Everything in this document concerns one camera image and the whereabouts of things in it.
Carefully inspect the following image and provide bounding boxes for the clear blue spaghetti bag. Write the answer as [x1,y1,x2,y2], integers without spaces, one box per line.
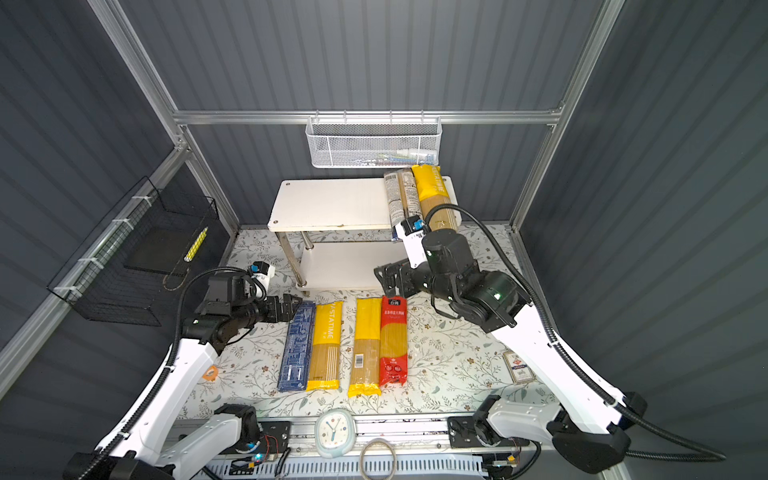
[383,169,424,241]

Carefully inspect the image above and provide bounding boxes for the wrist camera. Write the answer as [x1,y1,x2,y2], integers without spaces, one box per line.
[248,261,276,290]
[395,215,427,269]

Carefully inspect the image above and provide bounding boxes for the black wire basket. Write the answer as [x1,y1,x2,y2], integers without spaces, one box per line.
[47,177,220,327]

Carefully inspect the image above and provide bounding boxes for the floral table mat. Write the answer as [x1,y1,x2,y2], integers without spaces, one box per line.
[163,225,562,421]

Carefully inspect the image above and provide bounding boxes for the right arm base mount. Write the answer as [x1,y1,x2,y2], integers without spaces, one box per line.
[446,416,531,450]

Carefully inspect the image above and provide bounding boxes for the red spaghetti bag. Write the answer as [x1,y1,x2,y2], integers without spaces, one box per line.
[379,297,408,387]

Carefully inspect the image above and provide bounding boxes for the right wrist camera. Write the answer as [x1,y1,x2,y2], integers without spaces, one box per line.
[395,215,427,269]

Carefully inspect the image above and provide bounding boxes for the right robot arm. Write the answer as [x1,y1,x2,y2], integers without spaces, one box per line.
[374,203,726,474]

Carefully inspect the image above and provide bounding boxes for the yellow spaghetti bag with barcode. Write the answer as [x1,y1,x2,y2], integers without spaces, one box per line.
[348,298,382,398]

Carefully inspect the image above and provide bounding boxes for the white two-tier shelf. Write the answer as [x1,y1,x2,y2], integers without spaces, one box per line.
[265,175,462,292]

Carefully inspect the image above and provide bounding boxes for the yellow Pastatime spaghetti bag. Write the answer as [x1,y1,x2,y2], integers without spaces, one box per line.
[306,301,343,391]

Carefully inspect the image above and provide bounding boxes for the mint analog clock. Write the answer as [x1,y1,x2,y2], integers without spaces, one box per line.
[314,409,357,458]

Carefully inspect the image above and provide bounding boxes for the small card box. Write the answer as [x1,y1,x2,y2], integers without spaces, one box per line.
[503,351,536,385]

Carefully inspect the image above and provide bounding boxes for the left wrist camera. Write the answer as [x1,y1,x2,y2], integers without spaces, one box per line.
[248,261,276,290]

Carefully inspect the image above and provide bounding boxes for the white wire mesh basket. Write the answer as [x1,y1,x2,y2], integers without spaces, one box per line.
[305,118,443,169]

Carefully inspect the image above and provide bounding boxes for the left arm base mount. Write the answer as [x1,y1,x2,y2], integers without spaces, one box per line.
[220,421,292,461]

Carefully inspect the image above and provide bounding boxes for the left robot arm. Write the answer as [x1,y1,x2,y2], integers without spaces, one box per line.
[62,262,301,479]

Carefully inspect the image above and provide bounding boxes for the blue pasta box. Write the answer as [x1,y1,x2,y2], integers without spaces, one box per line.
[277,302,316,392]

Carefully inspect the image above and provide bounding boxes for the pens in white basket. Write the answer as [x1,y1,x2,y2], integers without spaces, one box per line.
[352,149,439,167]

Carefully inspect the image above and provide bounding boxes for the yellow green marker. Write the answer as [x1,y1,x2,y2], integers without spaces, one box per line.
[183,227,208,263]

